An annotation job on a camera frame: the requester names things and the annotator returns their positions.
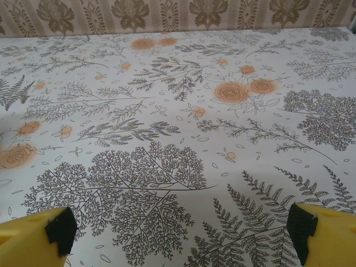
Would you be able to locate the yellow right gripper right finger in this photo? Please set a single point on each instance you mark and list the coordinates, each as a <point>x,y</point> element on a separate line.
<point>331,239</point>

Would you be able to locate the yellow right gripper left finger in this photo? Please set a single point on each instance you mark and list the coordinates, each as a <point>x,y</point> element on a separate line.
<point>25,239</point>

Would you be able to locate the floral patterned table cover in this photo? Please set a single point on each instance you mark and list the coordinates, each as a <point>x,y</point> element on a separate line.
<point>178,125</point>

